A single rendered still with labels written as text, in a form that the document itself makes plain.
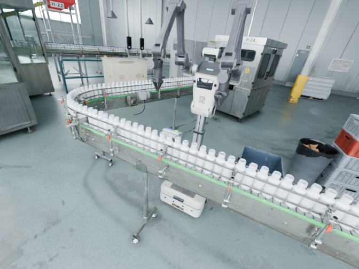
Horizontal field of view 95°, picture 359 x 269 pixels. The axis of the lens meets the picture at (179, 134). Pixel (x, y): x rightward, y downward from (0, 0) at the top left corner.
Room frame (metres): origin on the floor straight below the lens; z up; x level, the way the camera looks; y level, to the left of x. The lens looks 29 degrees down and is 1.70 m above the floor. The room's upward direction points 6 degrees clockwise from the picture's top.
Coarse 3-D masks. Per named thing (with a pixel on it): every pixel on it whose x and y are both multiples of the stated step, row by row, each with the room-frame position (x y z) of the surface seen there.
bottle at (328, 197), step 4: (328, 188) 0.61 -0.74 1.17; (328, 192) 0.59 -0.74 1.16; (332, 192) 0.60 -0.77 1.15; (336, 192) 0.59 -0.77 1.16; (320, 196) 0.60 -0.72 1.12; (324, 196) 0.59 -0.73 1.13; (328, 196) 0.59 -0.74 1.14; (332, 196) 0.58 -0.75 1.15; (320, 200) 0.59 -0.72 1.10; (324, 200) 0.58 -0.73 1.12; (328, 200) 0.58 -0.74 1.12; (332, 200) 0.57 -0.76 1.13; (316, 204) 0.59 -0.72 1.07; (320, 204) 0.58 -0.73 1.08; (332, 204) 0.57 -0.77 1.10; (312, 208) 0.60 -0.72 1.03; (316, 208) 0.58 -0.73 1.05; (320, 208) 0.58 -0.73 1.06; (324, 208) 0.57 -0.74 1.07; (312, 212) 0.59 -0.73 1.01; (320, 212) 0.57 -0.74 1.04; (324, 212) 0.57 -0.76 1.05; (316, 216) 0.57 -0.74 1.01
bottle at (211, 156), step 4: (208, 152) 0.84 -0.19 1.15; (212, 152) 0.81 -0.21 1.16; (208, 156) 0.82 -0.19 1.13; (212, 156) 0.81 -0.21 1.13; (212, 160) 0.80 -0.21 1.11; (204, 164) 0.83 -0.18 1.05; (208, 164) 0.80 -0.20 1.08; (212, 164) 0.80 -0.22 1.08; (208, 168) 0.80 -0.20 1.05; (212, 168) 0.81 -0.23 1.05; (208, 172) 0.80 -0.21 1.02
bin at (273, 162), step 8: (248, 152) 1.29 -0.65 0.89; (256, 152) 1.26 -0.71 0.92; (264, 152) 1.24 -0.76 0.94; (248, 160) 1.28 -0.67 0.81; (256, 160) 1.25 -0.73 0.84; (264, 160) 1.23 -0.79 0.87; (272, 160) 1.20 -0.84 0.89; (280, 160) 1.15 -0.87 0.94; (272, 168) 1.19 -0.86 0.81; (280, 168) 1.05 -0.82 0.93; (280, 176) 0.97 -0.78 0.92
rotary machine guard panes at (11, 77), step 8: (0, 40) 2.58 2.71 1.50; (0, 48) 2.55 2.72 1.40; (0, 56) 2.52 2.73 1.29; (0, 64) 2.49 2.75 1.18; (8, 64) 2.57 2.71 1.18; (0, 72) 2.45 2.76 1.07; (8, 72) 2.54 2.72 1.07; (0, 80) 2.42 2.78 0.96; (8, 80) 2.50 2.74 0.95; (16, 80) 2.59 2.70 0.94
